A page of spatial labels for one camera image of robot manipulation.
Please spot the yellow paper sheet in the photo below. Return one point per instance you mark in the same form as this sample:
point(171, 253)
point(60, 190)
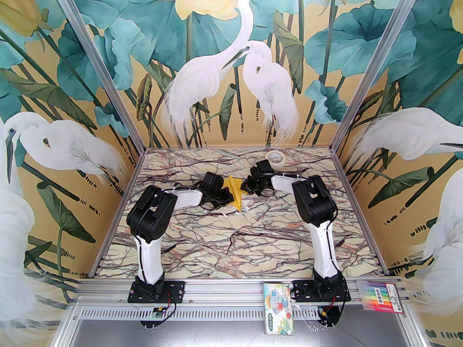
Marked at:
point(235, 193)

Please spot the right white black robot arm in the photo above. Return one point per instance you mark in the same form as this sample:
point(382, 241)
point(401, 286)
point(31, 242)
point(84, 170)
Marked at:
point(323, 251)

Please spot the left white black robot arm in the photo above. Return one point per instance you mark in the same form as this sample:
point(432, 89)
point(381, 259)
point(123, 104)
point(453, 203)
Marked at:
point(150, 258)

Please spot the white masking tape roll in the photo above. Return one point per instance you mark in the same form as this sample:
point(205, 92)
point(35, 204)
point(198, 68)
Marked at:
point(275, 157)

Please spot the perforated metal strip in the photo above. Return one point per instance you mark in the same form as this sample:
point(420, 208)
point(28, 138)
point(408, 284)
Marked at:
point(217, 313)

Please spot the cartoon elephant tissue pack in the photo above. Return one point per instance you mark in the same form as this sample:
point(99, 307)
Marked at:
point(278, 305)

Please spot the small green circuit board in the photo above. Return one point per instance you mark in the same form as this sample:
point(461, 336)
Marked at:
point(156, 313)

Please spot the coloured marker pen pack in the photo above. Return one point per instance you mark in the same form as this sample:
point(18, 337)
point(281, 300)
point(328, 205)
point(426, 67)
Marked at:
point(381, 296)

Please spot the aluminium side frame rail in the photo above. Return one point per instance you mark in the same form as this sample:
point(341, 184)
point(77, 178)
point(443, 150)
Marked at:
point(343, 172)
point(134, 172)

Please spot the aluminium front frame rail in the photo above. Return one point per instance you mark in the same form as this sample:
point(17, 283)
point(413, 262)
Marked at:
point(224, 291)

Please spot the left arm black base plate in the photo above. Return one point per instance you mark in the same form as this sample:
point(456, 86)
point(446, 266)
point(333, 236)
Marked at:
point(177, 291)

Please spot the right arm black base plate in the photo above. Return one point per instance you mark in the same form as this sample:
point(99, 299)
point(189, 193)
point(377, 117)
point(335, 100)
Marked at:
point(300, 291)

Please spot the aluminium frame post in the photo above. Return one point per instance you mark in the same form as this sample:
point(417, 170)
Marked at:
point(102, 67)
point(373, 67)

